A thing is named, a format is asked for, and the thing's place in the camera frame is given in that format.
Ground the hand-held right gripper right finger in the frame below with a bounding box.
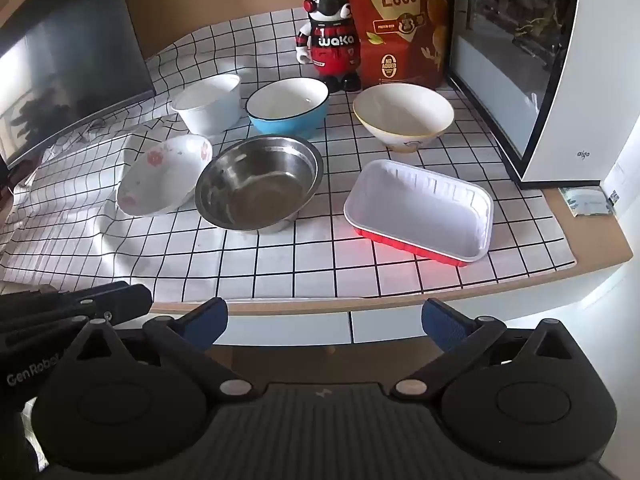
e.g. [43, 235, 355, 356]
[392, 298, 576, 401]

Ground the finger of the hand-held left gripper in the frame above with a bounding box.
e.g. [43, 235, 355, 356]
[0, 281, 153, 348]

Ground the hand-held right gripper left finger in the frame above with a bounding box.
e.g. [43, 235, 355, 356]
[75, 297, 257, 402]

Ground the red foil tray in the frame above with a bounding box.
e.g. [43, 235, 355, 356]
[343, 159, 495, 267]

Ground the stainless steel bowl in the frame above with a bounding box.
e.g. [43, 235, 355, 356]
[194, 134, 325, 233]

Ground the red plastic tray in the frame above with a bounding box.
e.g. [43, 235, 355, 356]
[170, 73, 242, 136]

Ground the blue enamel bowl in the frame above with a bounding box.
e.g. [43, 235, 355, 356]
[245, 77, 331, 142]

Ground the cream bowl with yellow rim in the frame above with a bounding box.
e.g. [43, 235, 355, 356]
[352, 82, 455, 153]

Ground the white desk drawer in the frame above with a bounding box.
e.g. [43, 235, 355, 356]
[351, 304, 591, 345]
[212, 310, 350, 347]

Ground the black white checked tablecloth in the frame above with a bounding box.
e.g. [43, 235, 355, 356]
[0, 7, 576, 306]

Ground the small green white packet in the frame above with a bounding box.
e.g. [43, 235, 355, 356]
[560, 187, 617, 217]

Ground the black monitor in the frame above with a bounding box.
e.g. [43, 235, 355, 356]
[0, 0, 156, 171]

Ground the white computer case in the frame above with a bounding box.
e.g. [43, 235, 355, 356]
[446, 0, 640, 191]

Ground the panda robot toy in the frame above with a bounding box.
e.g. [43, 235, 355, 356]
[295, 0, 362, 93]

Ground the red snack bag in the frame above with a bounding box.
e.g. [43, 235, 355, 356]
[339, 0, 457, 90]

